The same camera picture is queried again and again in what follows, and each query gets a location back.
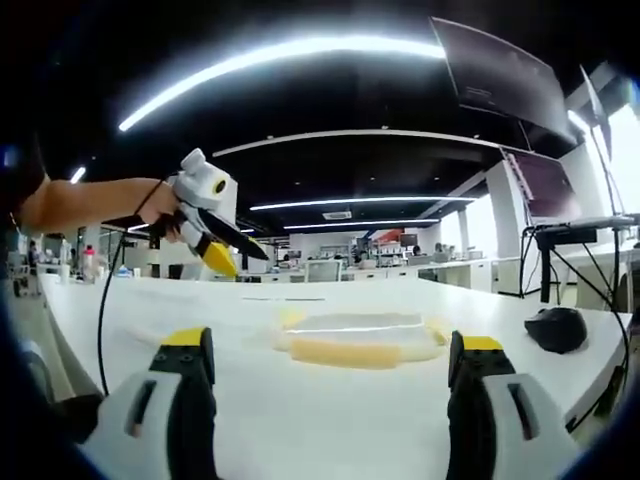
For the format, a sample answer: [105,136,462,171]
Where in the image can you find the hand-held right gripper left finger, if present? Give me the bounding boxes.
[82,327,219,480]

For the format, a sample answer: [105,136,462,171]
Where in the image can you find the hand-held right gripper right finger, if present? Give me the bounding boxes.
[446,329,581,480]

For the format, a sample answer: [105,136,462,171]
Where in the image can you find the clear storage box yellow latches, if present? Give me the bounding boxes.
[242,307,452,372]

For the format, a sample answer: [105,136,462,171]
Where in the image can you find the person's left hand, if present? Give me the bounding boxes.
[138,185,185,245]

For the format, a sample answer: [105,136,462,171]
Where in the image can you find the grey office chair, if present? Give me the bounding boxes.
[304,259,344,284]

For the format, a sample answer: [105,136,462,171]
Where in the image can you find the black computer mouse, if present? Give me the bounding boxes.
[523,306,589,355]

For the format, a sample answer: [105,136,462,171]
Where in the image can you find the pink-capped bottle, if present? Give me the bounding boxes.
[81,244,100,284]

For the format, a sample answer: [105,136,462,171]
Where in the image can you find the long ceiling light strip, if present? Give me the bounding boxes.
[118,35,447,133]

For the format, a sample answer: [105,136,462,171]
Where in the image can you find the small purple-lit screen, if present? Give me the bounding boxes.
[499,146,584,225]

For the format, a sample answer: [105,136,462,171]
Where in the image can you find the large dark monitor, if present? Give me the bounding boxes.
[430,16,574,145]

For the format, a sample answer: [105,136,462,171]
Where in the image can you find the thin tilted panel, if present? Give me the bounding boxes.
[579,63,614,157]

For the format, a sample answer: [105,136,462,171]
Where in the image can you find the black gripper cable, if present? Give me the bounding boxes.
[96,179,167,397]

